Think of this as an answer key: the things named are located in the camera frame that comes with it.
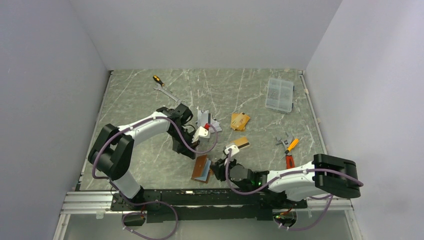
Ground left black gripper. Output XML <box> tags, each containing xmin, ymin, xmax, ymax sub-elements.
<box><xmin>168</xmin><ymin>126</ymin><xmax>200</xmax><ymax>160</ymax></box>

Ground brown leather card holder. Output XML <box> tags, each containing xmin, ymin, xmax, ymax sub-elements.
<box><xmin>191</xmin><ymin>154</ymin><xmax>212</xmax><ymax>184</ymax></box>

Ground gold card with stripe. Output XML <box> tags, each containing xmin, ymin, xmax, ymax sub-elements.
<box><xmin>232</xmin><ymin>136</ymin><xmax>251</xmax><ymax>149</ymax></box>

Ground gold card stack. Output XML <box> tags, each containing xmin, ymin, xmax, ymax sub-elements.
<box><xmin>230</xmin><ymin>112</ymin><xmax>250</xmax><ymax>132</ymax></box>

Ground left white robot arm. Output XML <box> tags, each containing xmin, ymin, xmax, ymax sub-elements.
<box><xmin>88</xmin><ymin>103</ymin><xmax>200</xmax><ymax>210</ymax></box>

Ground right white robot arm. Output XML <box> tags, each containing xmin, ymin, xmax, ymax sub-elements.
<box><xmin>210</xmin><ymin>153</ymin><xmax>364</xmax><ymax>208</ymax></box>

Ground silver open-end wrench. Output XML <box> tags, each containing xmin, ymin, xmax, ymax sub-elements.
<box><xmin>153</xmin><ymin>85</ymin><xmax>184</xmax><ymax>104</ymax></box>

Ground orange black screwdriver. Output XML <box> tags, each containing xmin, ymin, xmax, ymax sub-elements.
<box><xmin>152</xmin><ymin>75</ymin><xmax>165</xmax><ymax>87</ymax></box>

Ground grey orange pliers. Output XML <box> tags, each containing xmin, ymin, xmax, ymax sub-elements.
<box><xmin>276</xmin><ymin>132</ymin><xmax>299</xmax><ymax>156</ymax></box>

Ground clear plastic organizer box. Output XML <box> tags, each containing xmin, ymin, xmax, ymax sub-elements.
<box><xmin>265</xmin><ymin>78</ymin><xmax>295</xmax><ymax>113</ymax></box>

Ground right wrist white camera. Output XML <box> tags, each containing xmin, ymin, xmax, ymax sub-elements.
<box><xmin>223</xmin><ymin>143</ymin><xmax>240</xmax><ymax>158</ymax></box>

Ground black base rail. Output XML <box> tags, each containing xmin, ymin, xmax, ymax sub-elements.
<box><xmin>110</xmin><ymin>188</ymin><xmax>308</xmax><ymax>223</ymax></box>

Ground red handled tool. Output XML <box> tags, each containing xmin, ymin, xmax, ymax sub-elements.
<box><xmin>285</xmin><ymin>154</ymin><xmax>295</xmax><ymax>169</ymax></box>

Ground aluminium frame rail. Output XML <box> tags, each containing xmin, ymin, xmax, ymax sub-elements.
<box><xmin>52</xmin><ymin>188</ymin><xmax>364</xmax><ymax>240</ymax></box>

